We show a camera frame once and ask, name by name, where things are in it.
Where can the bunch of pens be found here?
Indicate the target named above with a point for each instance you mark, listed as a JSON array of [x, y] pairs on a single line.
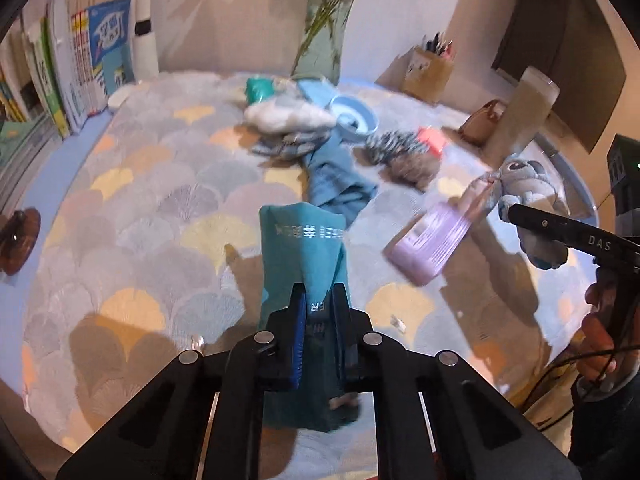
[[437, 46]]

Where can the tall beige container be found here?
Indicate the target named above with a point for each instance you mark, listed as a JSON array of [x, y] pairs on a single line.
[[522, 115]]

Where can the fan pattern rug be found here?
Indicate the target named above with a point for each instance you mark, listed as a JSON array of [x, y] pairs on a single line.
[[150, 200]]

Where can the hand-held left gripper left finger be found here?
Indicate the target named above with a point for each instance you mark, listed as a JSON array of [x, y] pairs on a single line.
[[300, 340]]

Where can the person's right forearm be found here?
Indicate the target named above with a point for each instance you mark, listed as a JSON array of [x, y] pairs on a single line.
[[610, 425]]

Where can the blue cloth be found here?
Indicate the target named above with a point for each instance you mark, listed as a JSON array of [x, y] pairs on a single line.
[[337, 180]]

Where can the grey koala plush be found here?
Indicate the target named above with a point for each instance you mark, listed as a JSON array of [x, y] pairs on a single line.
[[530, 185]]

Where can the glass vase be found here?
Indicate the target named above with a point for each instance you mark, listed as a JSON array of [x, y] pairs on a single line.
[[325, 45]]

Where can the row of upright books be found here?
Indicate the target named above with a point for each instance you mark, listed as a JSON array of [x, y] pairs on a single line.
[[75, 60]]

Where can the wooden pen holder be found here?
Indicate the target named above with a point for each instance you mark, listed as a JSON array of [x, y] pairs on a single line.
[[427, 77]]

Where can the teal squishy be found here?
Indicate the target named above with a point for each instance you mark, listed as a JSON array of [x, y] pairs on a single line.
[[257, 91]]

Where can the person's right hand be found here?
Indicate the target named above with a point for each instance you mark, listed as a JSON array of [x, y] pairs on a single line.
[[597, 350]]

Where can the light blue bowl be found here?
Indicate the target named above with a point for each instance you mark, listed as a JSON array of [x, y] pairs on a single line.
[[355, 117]]

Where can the small white clip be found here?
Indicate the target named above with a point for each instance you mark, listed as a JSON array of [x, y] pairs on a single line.
[[397, 322]]

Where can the black white striped sock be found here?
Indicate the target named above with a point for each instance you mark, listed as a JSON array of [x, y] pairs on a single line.
[[392, 142]]

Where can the brown round object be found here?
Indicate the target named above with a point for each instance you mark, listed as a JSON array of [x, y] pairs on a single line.
[[20, 240]]

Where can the white fluffy cloth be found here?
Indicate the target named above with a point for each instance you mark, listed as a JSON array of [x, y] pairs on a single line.
[[287, 115]]

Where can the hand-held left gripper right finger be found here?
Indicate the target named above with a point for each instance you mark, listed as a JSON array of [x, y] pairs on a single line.
[[339, 340]]

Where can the small brown bag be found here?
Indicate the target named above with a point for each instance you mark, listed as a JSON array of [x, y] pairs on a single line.
[[480, 122]]

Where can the purple packet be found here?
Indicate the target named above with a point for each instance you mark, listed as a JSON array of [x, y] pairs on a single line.
[[430, 240]]

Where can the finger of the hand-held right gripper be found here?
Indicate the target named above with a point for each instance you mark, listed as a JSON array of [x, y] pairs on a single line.
[[550, 222]]

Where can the teal printed cloth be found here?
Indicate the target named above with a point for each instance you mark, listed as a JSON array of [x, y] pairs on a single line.
[[300, 250]]

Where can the black television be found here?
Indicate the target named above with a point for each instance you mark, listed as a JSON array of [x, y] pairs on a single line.
[[575, 60]]

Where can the grey plaid cloth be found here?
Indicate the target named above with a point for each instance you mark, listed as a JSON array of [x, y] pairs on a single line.
[[285, 145]]

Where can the white cylinder with black band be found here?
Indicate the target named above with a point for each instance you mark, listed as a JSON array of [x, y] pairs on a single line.
[[146, 35]]

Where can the red soft item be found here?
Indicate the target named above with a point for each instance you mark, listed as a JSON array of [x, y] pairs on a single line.
[[431, 140]]

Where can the light blue face mask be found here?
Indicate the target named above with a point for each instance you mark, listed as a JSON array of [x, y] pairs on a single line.
[[315, 92]]

